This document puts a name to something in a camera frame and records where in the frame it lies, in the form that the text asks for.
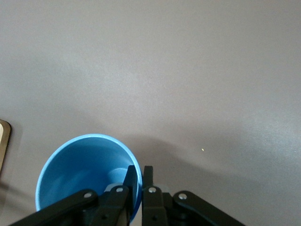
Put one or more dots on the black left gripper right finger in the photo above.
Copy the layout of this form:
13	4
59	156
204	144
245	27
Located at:
152	207

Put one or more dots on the brown table cover mat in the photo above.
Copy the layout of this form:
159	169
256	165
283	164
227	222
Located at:
164	70

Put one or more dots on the wooden cup rack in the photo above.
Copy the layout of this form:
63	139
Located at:
2	146

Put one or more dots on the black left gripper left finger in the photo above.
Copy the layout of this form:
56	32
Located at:
105	207

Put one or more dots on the light blue plastic cup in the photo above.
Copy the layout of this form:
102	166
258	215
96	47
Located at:
82	169

